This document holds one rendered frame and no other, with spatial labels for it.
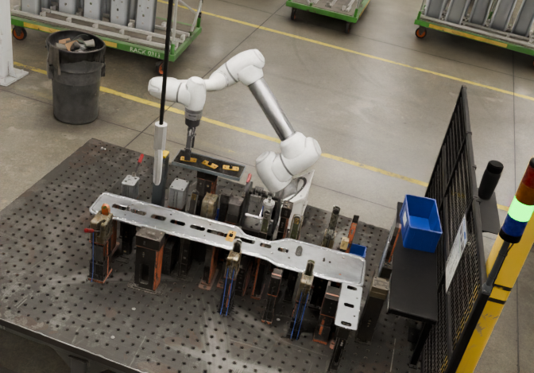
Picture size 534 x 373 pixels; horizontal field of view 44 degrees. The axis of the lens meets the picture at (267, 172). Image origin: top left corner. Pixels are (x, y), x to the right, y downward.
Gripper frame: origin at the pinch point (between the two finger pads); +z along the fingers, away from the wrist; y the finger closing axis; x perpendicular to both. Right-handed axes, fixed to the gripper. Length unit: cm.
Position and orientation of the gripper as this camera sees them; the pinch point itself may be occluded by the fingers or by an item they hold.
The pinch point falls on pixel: (189, 151)
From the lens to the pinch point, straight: 346.4
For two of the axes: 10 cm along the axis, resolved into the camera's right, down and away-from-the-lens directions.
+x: 9.9, 1.5, 0.5
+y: -0.4, 5.3, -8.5
